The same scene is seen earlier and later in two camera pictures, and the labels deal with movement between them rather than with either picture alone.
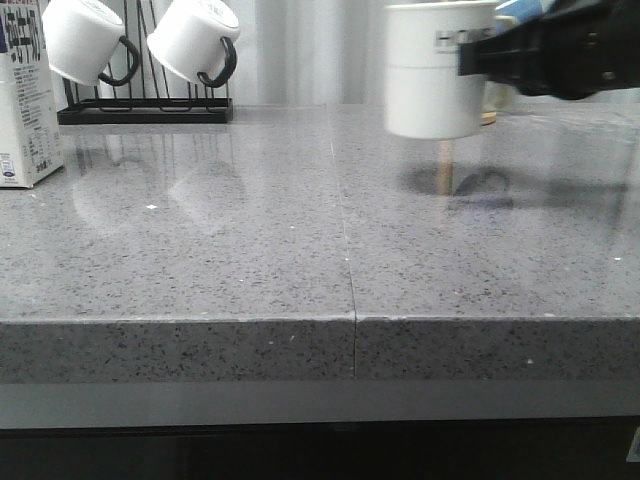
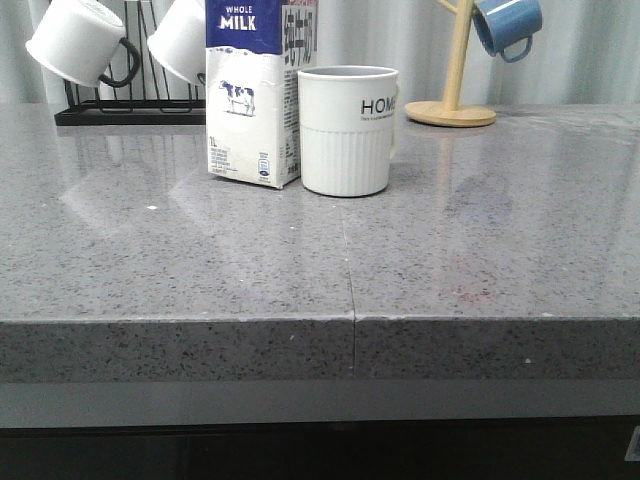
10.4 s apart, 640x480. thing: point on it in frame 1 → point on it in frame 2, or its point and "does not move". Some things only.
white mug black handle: (197, 39) does not move
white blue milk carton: (30, 141) → (254, 51)
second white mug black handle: (81, 38) does not move
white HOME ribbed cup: (424, 95) → (349, 128)
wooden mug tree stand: (445, 172) → (451, 113)
